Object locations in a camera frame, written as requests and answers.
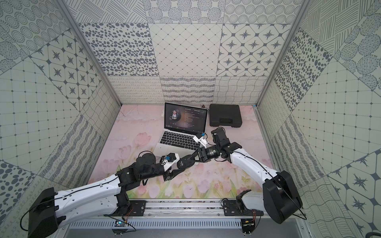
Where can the aluminium mounting rail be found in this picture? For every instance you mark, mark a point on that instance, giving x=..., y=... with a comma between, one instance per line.
x=155, y=208

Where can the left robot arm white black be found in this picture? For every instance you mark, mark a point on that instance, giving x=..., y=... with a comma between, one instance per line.
x=54, y=209

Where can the black plastic tool case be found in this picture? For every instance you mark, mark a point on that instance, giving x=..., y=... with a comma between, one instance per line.
x=225, y=115

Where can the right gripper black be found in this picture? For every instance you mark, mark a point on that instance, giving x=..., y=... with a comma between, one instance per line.
x=202, y=155

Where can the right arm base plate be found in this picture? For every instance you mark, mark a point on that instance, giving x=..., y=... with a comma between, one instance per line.
x=236, y=208

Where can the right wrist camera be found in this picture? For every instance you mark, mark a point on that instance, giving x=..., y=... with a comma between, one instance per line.
x=200, y=138

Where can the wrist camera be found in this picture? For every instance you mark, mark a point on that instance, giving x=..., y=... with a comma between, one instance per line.
x=169, y=160
x=200, y=138

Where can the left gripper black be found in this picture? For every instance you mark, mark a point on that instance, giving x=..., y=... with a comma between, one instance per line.
x=172, y=170

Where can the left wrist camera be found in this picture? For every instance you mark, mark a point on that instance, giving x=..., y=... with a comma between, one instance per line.
x=169, y=160

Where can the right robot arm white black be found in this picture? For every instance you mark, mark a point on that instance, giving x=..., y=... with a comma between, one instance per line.
x=280, y=198

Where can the silver laptop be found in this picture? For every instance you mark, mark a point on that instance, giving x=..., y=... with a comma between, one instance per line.
x=181, y=124

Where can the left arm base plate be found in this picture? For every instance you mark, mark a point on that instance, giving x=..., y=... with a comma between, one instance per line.
x=136, y=208

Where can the black wireless mouse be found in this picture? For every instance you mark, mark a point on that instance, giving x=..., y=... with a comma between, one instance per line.
x=186, y=162

